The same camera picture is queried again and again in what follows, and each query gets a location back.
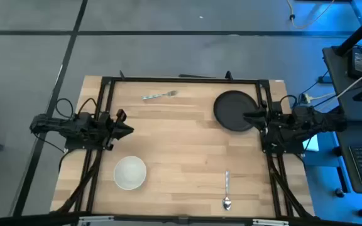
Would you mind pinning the white power plug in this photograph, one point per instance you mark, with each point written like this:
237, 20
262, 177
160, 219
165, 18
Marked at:
308, 98

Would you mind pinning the black power adapter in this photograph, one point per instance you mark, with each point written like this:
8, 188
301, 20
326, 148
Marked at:
359, 62

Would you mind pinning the silver metal fork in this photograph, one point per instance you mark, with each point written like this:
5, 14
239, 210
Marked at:
156, 95

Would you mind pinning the silver metal bracket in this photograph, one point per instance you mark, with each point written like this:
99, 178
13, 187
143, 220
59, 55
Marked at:
270, 222
96, 220

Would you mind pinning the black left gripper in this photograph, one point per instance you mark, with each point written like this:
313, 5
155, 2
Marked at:
113, 132

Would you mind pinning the black round plate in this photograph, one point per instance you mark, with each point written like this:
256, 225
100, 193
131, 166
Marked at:
228, 106

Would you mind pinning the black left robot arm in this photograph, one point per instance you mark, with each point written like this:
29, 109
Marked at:
74, 127

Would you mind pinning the black metal table frame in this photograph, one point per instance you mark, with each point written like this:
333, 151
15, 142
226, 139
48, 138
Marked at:
184, 80

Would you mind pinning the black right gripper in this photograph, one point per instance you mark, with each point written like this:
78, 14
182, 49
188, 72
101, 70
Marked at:
262, 118

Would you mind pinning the silver metal spoon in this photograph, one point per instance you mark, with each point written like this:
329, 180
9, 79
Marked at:
227, 202

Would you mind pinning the black desk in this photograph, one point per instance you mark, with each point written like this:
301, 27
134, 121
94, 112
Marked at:
338, 72

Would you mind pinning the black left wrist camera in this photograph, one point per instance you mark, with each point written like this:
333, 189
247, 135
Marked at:
121, 115

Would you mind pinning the white round bowl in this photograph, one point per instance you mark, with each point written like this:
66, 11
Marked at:
130, 172

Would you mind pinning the black slanted stand post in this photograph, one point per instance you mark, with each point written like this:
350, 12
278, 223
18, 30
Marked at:
357, 33

